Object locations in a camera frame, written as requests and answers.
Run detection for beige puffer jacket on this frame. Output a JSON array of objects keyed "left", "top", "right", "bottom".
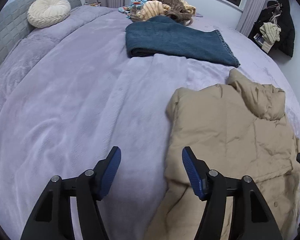
[{"left": 145, "top": 69, "right": 300, "bottom": 239}]

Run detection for black clothes on rack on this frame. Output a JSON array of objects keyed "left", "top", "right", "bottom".
[{"left": 248, "top": 0, "right": 295, "bottom": 57}]

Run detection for striped and brown clothes pile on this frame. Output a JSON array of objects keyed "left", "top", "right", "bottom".
[{"left": 119, "top": 0, "right": 196, "bottom": 26}]

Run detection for lavender fleece bed blanket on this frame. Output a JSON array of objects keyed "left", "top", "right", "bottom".
[{"left": 0, "top": 5, "right": 300, "bottom": 239}]

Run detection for beige striped hanging garment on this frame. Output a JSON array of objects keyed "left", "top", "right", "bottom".
[{"left": 260, "top": 22, "right": 281, "bottom": 53}]

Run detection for folded blue denim jeans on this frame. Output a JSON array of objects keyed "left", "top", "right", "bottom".
[{"left": 126, "top": 16, "right": 240, "bottom": 68}]

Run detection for grey quilted headboard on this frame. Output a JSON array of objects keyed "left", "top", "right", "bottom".
[{"left": 0, "top": 0, "right": 82, "bottom": 65}]

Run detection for round cream pleated cushion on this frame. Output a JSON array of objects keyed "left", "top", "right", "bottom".
[{"left": 27, "top": 0, "right": 71, "bottom": 29}]

